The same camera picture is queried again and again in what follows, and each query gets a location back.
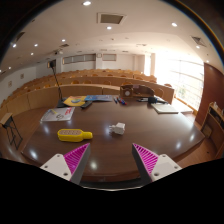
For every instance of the large ceiling air vent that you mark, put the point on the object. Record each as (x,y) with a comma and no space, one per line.
(112,18)

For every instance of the rows of wooden lecture seats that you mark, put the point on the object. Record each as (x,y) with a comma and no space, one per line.
(40,96)

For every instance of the black gooseneck microphone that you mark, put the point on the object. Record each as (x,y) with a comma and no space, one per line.
(52,64)

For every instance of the blue marker pen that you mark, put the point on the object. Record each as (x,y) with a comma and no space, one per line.
(115,100)

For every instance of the large bright window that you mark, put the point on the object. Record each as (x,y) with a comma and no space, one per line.
(185,81)

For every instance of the small ceiling air vent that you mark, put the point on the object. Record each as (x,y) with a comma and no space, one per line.
(199,41)

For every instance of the black remote control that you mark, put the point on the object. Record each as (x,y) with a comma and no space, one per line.
(86,104)

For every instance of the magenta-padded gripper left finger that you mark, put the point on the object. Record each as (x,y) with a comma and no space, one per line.
(77,159)

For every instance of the small folding side desk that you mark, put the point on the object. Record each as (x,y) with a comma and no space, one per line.
(6,118)

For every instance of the white charger block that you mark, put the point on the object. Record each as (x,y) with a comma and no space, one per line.
(119,128)

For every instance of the black handheld device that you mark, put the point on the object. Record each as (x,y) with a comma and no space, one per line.
(152,99)

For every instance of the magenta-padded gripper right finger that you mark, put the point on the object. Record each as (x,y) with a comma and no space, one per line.
(146,160)

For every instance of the red marker pen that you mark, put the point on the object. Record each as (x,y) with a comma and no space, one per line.
(122,101)

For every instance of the white and red poster sheet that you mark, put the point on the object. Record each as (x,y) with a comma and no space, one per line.
(58,114)

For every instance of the blue booklet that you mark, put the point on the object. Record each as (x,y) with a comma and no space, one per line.
(98,98)

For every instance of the grey notebook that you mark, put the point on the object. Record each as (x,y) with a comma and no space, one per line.
(165,108)

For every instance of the wooden shelf unit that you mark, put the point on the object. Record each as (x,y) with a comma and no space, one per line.
(215,128)

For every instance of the ceiling spot lights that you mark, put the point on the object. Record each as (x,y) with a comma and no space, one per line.
(86,3)

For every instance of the wooden desk organizer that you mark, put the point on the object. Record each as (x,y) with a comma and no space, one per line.
(138,91)

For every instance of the ceiling projector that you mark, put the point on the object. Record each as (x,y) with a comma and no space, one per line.
(58,52)

